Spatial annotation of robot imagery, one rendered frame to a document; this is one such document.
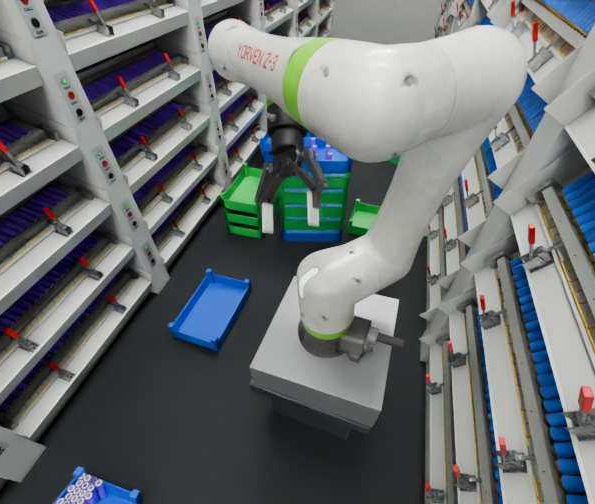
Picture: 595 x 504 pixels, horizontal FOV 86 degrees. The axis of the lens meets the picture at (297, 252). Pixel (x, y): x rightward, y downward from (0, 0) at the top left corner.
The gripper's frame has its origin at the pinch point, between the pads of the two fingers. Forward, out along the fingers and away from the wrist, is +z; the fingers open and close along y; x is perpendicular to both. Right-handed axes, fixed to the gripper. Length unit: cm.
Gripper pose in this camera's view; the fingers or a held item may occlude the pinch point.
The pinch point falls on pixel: (289, 224)
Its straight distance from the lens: 70.5
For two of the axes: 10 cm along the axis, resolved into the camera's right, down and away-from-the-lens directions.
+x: 6.5, 0.5, 7.6
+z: 0.2, 10.0, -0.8
